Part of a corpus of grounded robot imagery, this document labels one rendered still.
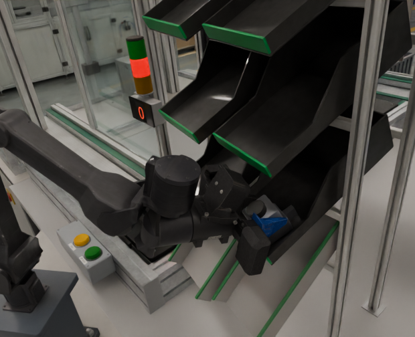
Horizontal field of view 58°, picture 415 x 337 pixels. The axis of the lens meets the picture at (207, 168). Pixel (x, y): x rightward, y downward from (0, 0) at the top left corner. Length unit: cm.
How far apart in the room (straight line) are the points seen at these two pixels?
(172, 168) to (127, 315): 60
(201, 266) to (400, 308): 47
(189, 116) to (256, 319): 40
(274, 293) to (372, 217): 58
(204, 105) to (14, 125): 30
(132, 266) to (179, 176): 54
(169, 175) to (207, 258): 42
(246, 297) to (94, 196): 40
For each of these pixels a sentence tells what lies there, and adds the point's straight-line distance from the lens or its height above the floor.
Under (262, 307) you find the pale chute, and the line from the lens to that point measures 75.
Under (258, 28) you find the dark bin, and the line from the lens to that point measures 49.
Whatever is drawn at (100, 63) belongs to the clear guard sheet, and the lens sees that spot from 144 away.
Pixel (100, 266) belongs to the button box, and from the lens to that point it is 102.
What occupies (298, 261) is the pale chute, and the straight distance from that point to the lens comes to 73.
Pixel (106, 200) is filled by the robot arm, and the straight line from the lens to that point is 51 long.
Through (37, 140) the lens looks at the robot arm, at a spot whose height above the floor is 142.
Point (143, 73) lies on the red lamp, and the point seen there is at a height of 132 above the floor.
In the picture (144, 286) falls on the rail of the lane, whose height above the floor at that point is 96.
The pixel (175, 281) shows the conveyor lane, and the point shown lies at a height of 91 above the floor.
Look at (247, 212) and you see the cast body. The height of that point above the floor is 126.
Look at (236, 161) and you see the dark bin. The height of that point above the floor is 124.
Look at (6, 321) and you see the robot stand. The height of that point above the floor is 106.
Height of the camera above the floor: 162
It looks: 31 degrees down
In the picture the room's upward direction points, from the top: 6 degrees counter-clockwise
